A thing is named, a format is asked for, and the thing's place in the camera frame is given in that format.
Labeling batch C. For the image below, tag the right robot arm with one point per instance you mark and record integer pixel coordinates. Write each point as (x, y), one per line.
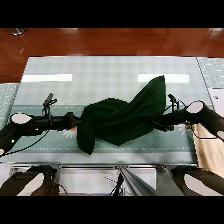
(206, 116)

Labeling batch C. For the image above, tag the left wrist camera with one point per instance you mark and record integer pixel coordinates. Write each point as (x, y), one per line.
(48, 101)

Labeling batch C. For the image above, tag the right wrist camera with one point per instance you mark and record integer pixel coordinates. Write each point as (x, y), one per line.
(173, 100)

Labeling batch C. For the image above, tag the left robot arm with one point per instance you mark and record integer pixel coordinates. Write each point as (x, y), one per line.
(33, 123)

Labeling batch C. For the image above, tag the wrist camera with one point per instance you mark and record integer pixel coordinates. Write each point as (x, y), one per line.
(48, 101)
(173, 100)

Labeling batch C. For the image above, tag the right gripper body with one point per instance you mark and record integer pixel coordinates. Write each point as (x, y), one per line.
(160, 122)

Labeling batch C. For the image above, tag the dark green garment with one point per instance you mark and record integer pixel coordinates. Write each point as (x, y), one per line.
(123, 115)

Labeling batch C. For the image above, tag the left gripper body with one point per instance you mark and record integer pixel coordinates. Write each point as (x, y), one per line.
(70, 120)

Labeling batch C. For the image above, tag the silver frame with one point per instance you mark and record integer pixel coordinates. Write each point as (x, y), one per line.
(133, 178)

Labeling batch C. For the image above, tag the beige garment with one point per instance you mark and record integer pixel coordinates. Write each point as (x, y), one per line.
(209, 150)

